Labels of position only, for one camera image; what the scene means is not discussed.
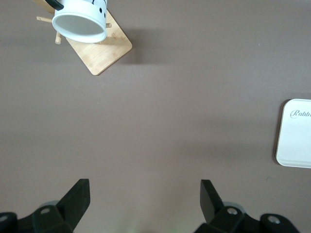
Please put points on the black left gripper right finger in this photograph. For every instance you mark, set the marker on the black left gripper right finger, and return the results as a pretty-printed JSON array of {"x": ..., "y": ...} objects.
[{"x": 211, "y": 206}]

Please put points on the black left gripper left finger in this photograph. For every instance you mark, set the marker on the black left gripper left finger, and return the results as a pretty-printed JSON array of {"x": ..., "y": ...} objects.
[{"x": 70, "y": 206}]

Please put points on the white rabbit print tray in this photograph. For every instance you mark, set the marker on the white rabbit print tray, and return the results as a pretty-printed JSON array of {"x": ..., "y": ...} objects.
[{"x": 296, "y": 140}]

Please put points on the bamboo mug rack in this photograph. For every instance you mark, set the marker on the bamboo mug rack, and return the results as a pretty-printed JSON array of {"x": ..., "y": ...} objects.
[{"x": 104, "y": 53}]

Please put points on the brown table mat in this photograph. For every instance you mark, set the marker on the brown table mat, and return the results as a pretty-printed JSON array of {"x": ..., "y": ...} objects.
[{"x": 155, "y": 109}]

